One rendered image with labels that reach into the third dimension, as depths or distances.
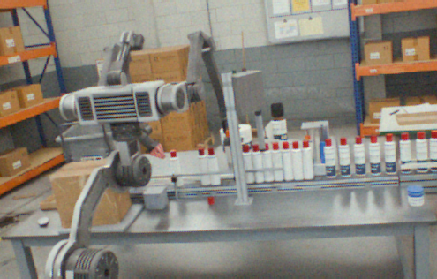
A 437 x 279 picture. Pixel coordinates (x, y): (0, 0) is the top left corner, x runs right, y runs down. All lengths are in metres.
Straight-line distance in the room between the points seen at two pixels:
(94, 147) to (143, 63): 1.59
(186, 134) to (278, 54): 1.86
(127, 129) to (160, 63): 3.93
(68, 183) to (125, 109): 0.54
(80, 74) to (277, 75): 3.27
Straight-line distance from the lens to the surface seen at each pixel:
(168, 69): 6.08
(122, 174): 2.28
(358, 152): 2.58
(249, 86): 2.43
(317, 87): 7.10
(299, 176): 2.62
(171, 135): 6.24
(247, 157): 2.62
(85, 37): 8.36
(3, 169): 6.60
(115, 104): 2.21
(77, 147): 5.03
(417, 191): 2.38
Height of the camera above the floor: 1.80
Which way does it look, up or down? 14 degrees down
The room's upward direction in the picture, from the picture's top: 8 degrees counter-clockwise
